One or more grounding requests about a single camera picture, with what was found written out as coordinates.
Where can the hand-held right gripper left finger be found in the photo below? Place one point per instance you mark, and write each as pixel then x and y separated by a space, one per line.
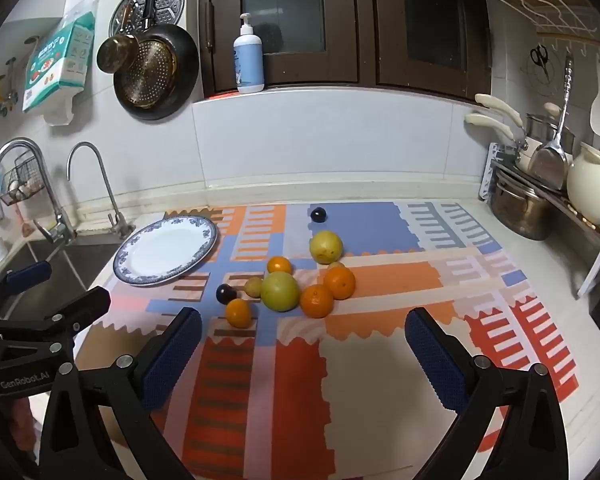
pixel 172 360

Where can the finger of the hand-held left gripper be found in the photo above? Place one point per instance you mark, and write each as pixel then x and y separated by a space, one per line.
pixel 87 305
pixel 27 272

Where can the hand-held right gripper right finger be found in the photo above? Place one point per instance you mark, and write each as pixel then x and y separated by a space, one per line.
pixel 435 360

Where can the orange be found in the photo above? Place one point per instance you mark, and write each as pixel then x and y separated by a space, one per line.
pixel 238 313
pixel 339 282
pixel 316 301
pixel 279 265

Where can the dark plum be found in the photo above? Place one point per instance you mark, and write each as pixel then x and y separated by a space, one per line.
pixel 319 214
pixel 226 293

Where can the blue-rimmed white plate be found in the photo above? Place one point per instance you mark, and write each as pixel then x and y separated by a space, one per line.
pixel 166 251

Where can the small yellow fruit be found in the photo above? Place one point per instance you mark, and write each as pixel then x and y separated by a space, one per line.
pixel 336 264
pixel 254 286

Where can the green apple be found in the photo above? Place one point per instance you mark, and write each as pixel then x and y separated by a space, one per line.
pixel 280 291

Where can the person's left hand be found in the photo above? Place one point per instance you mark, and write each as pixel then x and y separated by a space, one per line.
pixel 22 425

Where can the steel sink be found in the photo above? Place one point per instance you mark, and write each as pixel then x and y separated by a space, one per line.
pixel 75 265

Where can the steel pull-out faucet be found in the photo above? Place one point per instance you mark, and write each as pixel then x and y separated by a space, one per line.
pixel 55 215

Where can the colourful patterned mat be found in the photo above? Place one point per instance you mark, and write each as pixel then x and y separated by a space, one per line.
pixel 380 320

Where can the thin steel gooseneck faucet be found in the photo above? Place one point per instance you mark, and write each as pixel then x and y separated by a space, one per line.
pixel 110 200

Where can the yellow round fruit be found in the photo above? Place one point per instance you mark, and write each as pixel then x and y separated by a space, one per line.
pixel 326 246

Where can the white board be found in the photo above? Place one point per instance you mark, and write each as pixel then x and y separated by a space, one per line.
pixel 597 260

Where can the steel dish rack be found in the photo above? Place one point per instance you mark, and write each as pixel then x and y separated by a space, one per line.
pixel 565 205

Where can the teal and white tissue pack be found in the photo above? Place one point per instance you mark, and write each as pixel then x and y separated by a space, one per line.
pixel 55 62

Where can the steel spatula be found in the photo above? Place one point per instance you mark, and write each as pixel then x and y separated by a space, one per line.
pixel 550 160

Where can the black frying pan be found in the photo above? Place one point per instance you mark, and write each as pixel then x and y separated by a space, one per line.
pixel 152 77

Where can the white ceramic pot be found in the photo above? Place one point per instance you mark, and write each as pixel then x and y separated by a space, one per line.
pixel 592 185

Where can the orange tape strip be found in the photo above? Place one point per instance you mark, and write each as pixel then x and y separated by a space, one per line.
pixel 225 94

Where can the steel lidded pot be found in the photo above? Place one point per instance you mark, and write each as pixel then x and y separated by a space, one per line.
pixel 542 125

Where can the blue and white pump bottle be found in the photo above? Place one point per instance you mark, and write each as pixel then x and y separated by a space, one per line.
pixel 248 60

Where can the round steel steamer rack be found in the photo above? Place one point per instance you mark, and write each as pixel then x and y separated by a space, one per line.
pixel 170 0

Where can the black scissors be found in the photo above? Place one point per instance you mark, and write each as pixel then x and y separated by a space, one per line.
pixel 540 62

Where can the dark wooden window frame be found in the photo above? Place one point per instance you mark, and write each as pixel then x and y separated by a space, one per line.
pixel 365 25

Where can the white hook rail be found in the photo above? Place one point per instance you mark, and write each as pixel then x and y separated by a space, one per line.
pixel 570 40

